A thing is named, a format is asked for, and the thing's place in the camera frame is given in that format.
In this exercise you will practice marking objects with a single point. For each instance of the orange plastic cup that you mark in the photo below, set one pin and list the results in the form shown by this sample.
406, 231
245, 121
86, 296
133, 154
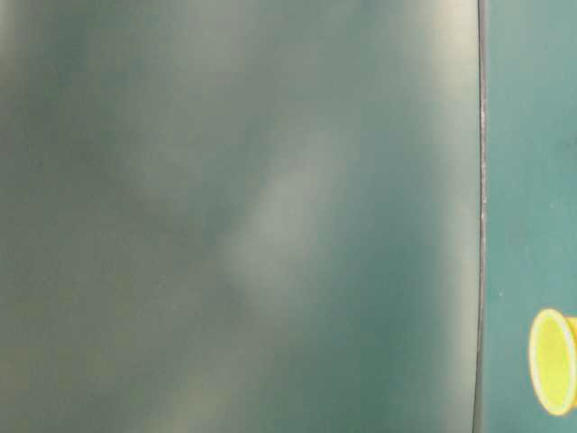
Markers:
552, 361

